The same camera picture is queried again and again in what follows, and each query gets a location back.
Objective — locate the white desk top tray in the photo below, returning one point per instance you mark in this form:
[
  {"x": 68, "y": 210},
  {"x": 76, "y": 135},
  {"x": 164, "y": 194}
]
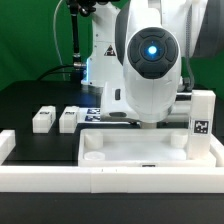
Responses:
[{"x": 137, "y": 148}]

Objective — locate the white U-shaped fence wall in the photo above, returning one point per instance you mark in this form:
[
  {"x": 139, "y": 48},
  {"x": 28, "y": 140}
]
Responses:
[{"x": 76, "y": 179}]

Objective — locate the fiducial marker sheet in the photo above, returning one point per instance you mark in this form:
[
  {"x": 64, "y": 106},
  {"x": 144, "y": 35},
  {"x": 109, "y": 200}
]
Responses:
[{"x": 89, "y": 115}]

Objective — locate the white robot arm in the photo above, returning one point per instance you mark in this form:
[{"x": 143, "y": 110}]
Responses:
[{"x": 137, "y": 62}]

